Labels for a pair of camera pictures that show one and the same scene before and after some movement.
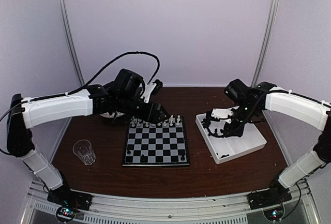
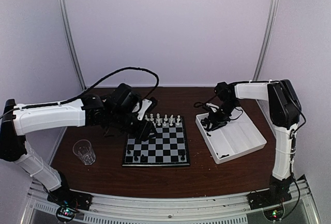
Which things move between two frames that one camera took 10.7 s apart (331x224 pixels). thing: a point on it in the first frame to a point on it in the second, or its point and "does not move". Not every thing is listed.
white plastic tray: x=222 y=148 does not move
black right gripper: x=236 y=132 to x=217 y=122
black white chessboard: x=163 y=144 does not move
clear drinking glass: x=83 y=148 does not move
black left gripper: x=153 y=117 to x=142 y=133
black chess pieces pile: x=206 y=122 does not move
